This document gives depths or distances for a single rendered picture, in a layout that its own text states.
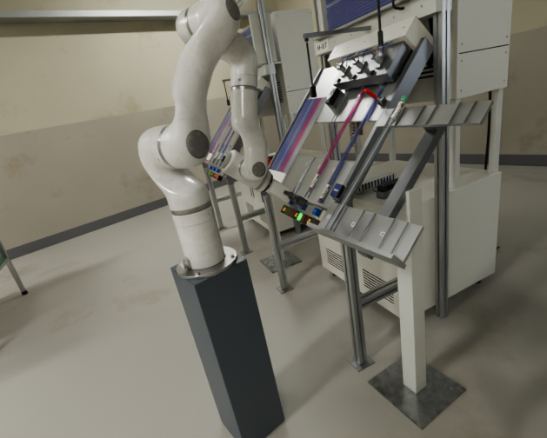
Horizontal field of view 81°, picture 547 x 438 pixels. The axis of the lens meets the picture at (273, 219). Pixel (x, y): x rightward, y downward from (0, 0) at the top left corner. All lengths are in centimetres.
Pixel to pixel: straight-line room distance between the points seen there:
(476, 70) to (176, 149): 126
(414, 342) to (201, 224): 85
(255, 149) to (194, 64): 28
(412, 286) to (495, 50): 106
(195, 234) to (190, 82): 41
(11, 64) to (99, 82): 82
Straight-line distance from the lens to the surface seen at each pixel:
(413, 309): 122
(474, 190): 176
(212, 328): 102
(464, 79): 160
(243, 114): 109
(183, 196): 91
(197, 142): 85
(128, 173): 469
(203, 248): 95
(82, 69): 470
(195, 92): 94
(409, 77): 137
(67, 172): 457
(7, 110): 457
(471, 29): 163
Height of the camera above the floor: 113
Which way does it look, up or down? 20 degrees down
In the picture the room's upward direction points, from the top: 11 degrees counter-clockwise
